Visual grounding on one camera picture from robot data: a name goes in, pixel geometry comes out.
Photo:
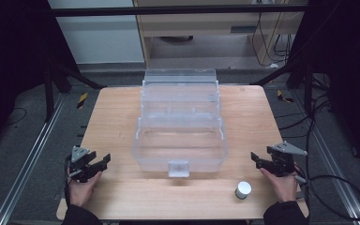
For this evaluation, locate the black horizontal frame bar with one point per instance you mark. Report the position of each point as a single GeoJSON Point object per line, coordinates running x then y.
{"type": "Point", "coordinates": [168, 10]}

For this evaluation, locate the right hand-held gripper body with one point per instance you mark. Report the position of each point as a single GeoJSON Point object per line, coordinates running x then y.
{"type": "Point", "coordinates": [282, 162]}

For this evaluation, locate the clear plastic tiered storage box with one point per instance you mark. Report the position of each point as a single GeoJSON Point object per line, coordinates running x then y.
{"type": "Point", "coordinates": [181, 146]}

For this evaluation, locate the black curtain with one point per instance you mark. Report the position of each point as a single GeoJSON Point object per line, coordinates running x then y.
{"type": "Point", "coordinates": [350, 62]}
{"type": "Point", "coordinates": [12, 47]}

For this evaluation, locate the small silver can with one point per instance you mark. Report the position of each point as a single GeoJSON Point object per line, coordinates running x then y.
{"type": "Point", "coordinates": [243, 188]}

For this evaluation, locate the person's left hand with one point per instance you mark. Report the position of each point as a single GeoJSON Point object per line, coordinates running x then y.
{"type": "Point", "coordinates": [82, 191]}

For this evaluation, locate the black metal stand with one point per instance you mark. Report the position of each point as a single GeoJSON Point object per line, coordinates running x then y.
{"type": "Point", "coordinates": [49, 93]}
{"type": "Point", "coordinates": [307, 87]}

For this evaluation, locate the person's right hand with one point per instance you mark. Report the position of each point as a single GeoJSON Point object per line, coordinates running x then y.
{"type": "Point", "coordinates": [282, 187]}

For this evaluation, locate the white cabinet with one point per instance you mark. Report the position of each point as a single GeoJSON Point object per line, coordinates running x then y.
{"type": "Point", "coordinates": [100, 34]}

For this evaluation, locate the light wooden desk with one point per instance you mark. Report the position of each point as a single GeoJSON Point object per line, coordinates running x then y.
{"type": "Point", "coordinates": [200, 26]}

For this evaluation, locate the aluminium floor rail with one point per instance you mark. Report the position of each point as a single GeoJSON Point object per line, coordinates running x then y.
{"type": "Point", "coordinates": [331, 159]}
{"type": "Point", "coordinates": [31, 156]}

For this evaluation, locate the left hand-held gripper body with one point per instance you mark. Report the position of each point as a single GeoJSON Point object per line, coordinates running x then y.
{"type": "Point", "coordinates": [80, 170]}

